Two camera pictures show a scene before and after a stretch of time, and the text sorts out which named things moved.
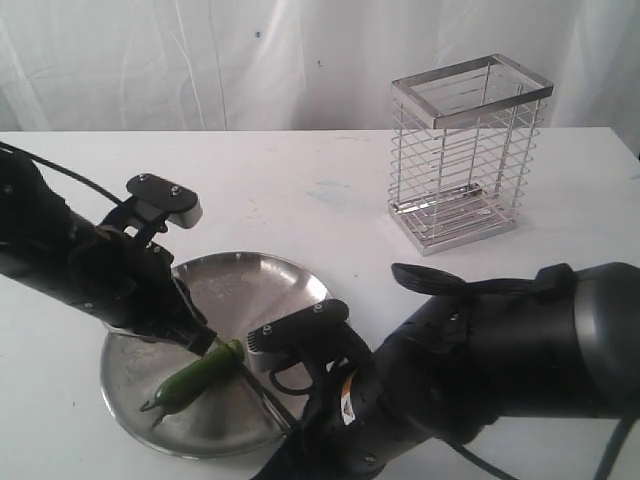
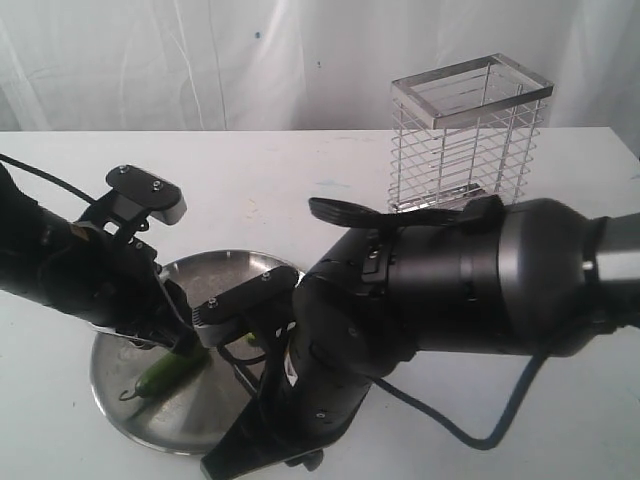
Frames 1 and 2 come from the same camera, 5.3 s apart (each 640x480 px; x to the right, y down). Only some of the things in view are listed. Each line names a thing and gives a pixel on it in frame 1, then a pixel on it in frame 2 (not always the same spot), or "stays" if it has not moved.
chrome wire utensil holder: (462, 148) stays
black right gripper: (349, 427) to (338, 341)
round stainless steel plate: (232, 293) stays
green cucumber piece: (188, 383) to (169, 374)
